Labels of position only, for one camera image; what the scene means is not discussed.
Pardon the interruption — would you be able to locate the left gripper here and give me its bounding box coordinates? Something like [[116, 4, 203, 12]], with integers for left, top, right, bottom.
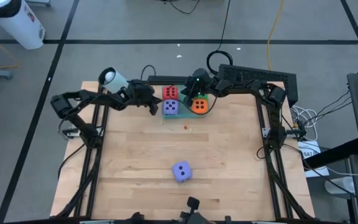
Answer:
[[123, 78, 163, 116]]

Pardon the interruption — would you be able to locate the purple foam die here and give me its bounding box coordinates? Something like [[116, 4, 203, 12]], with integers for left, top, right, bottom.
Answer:
[[162, 99, 180, 116], [171, 160, 193, 184]]

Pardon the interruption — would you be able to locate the red foam die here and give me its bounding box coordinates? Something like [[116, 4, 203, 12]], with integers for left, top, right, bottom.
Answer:
[[162, 85, 180, 101]]

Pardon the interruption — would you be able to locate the orange foam die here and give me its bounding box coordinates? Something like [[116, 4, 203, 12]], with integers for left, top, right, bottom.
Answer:
[[191, 98, 209, 114]]

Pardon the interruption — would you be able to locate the black flat box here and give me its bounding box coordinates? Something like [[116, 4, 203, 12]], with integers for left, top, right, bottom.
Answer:
[[147, 75, 195, 85]]

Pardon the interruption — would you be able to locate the teal translucent plastic bin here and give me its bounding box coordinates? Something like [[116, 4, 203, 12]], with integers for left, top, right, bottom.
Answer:
[[162, 83, 211, 120]]

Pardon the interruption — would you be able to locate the black perforated computer case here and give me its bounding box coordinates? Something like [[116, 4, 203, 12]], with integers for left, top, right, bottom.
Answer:
[[216, 63, 299, 108]]

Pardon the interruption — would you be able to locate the black gadget on stand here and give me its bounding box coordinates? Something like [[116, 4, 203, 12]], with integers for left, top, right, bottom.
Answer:
[[178, 196, 213, 224]]

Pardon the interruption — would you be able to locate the white paper label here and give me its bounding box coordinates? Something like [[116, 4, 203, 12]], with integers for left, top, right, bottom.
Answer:
[[296, 140, 331, 179]]

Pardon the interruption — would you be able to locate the black desk bar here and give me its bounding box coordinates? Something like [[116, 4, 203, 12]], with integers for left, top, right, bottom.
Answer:
[[302, 138, 358, 169]]

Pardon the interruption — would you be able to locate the grey cart base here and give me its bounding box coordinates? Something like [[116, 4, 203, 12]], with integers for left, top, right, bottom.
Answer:
[[25, 0, 52, 8]]

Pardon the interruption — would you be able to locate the white trash bin black liner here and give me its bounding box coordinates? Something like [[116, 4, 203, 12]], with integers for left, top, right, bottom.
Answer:
[[0, 0, 47, 51]]

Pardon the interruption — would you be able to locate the white cup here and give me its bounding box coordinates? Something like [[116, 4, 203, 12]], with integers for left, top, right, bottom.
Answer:
[[324, 175, 356, 196]]

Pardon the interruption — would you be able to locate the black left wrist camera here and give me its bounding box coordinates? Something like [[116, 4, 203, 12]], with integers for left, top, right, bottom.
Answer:
[[131, 79, 151, 93]]

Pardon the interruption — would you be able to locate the black power cable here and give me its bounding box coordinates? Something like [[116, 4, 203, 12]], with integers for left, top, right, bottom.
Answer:
[[206, 0, 233, 77]]

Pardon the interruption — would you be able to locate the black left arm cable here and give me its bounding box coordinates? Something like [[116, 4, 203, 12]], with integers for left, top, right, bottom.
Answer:
[[140, 64, 157, 82]]

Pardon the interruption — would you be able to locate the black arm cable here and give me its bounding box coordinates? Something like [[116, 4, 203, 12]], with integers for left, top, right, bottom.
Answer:
[[177, 91, 219, 116], [140, 64, 157, 82]]

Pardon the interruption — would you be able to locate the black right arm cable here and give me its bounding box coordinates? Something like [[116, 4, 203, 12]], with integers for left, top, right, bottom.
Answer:
[[177, 91, 219, 116]]

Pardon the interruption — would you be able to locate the white cylindrical camera on stand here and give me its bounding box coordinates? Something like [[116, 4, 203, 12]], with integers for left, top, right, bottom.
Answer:
[[98, 67, 131, 95]]

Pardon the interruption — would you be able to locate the black floor cable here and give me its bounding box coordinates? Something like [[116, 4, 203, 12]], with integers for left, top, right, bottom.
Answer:
[[158, 0, 201, 15]]

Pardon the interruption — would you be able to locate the yellow power cord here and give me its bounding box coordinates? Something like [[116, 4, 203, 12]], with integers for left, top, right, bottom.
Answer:
[[265, 0, 285, 71]]

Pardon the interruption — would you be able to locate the white cable bundle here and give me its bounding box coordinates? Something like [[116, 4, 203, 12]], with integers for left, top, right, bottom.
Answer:
[[290, 105, 319, 142]]

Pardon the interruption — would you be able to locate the black aluminium table frame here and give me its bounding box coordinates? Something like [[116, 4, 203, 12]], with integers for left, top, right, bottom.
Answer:
[[54, 80, 315, 220]]

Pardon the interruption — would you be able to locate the yellow floor cable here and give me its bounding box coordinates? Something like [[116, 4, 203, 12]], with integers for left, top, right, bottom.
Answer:
[[0, 26, 21, 70]]

